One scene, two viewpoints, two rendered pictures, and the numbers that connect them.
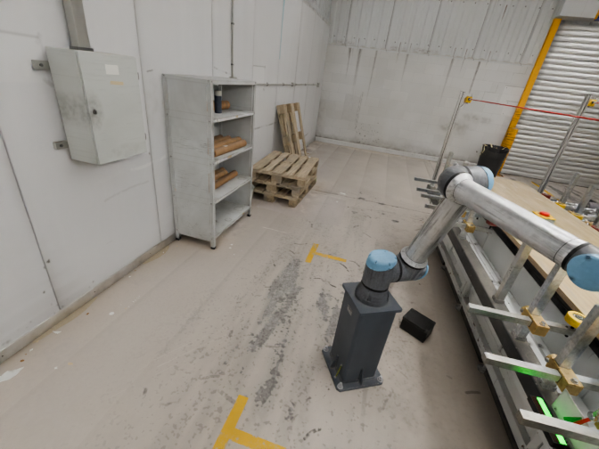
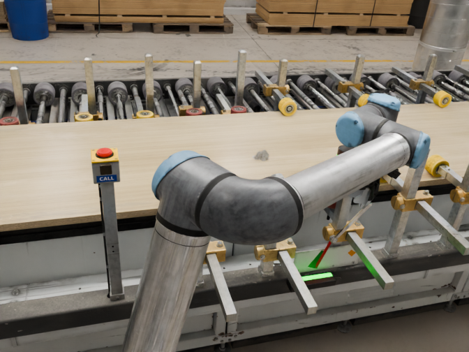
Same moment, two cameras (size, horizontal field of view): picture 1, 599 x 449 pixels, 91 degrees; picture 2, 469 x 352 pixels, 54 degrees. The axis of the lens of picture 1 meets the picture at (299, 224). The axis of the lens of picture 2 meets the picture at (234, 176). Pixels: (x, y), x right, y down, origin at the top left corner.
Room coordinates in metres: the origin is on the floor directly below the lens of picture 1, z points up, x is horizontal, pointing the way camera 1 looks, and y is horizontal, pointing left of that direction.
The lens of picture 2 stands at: (1.49, -0.01, 1.84)
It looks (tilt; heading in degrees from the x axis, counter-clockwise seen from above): 31 degrees down; 243
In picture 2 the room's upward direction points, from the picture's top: 4 degrees clockwise
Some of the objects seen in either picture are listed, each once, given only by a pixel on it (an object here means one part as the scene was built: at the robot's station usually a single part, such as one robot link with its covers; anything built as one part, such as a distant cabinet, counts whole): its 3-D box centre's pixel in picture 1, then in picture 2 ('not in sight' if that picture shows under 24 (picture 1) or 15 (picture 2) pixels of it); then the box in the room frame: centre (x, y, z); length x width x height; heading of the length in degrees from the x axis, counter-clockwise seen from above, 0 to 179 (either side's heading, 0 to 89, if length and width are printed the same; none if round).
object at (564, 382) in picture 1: (562, 373); (274, 250); (0.78, -1.03, 0.80); 0.13 x 0.06 x 0.05; 170
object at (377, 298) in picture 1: (373, 289); not in sight; (1.34, -0.46, 0.65); 0.19 x 0.19 x 0.10
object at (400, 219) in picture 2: not in sight; (405, 204); (0.31, -0.95, 0.93); 0.03 x 0.03 x 0.48; 80
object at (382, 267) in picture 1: (380, 268); not in sight; (1.35, -0.47, 0.79); 0.17 x 0.15 x 0.18; 110
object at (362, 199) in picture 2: not in sight; (361, 199); (0.57, -0.91, 1.05); 0.06 x 0.03 x 0.09; 171
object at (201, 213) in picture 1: (216, 160); not in sight; (2.99, 0.94, 0.78); 0.90 x 0.45 x 1.55; 167
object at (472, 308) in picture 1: (520, 319); (213, 265); (1.02, -1.01, 0.83); 0.43 x 0.03 x 0.04; 80
